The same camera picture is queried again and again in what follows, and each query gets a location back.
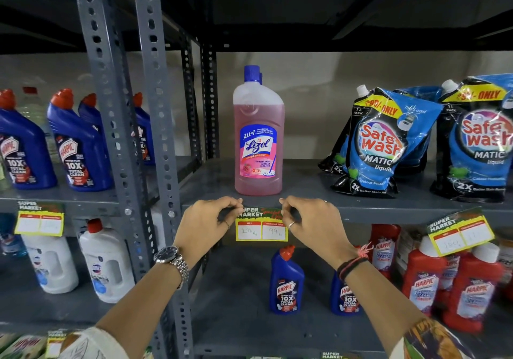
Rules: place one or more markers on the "green white packet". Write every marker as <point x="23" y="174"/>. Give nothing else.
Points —
<point x="22" y="346"/>

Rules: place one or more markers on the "person's left thumb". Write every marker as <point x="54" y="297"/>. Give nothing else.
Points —
<point x="232" y="213"/>

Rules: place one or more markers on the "grey slotted metal shelving rack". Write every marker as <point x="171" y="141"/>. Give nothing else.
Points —
<point x="98" y="38"/>
<point x="312" y="178"/>

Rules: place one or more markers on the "blue detergent refill pouch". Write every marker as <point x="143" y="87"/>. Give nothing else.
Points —
<point x="477" y="150"/>
<point x="329" y="162"/>
<point x="419" y="152"/>
<point x="382" y="150"/>

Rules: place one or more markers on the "clear bottle of blue liquid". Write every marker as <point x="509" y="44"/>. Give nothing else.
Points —
<point x="10" y="242"/>

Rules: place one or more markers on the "red bathroom cleaner bottle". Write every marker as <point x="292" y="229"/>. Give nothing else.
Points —
<point x="384" y="250"/>
<point x="473" y="290"/>
<point x="423" y="282"/>
<point x="507" y="266"/>
<point x="449" y="274"/>

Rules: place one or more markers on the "silver metal wristwatch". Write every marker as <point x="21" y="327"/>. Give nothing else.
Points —
<point x="166" y="255"/>

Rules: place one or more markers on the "yellow green price label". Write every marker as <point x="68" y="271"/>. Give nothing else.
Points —
<point x="39" y="222"/>
<point x="461" y="234"/>
<point x="55" y="344"/>
<point x="261" y="228"/>
<point x="338" y="356"/>

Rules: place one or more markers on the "person's left hand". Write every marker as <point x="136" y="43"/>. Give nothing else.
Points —
<point x="200" y="222"/>

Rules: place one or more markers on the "person's right forearm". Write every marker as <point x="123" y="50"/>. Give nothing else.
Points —
<point x="380" y="306"/>

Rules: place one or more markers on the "blue toilet cleaner bottle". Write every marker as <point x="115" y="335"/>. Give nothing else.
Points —
<point x="22" y="150"/>
<point x="286" y="286"/>
<point x="345" y="298"/>
<point x="144" y="138"/>
<point x="90" y="112"/>
<point x="80" y="150"/>

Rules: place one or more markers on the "person's right thumb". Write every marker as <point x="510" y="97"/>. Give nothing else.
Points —
<point x="290" y="213"/>

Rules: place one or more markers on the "person's right hand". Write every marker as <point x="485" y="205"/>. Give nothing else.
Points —
<point x="320" y="226"/>

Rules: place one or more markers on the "white bottle with red cap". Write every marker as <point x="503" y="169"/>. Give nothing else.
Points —
<point x="106" y="266"/>
<point x="52" y="264"/>

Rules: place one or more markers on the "colourful patterned right sleeve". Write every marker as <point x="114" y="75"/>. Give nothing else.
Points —
<point x="435" y="340"/>

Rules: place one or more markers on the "person's left forearm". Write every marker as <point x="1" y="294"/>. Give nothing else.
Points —
<point x="148" y="306"/>

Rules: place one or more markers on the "white patterned left sleeve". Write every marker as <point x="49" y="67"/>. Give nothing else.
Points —
<point x="94" y="344"/>

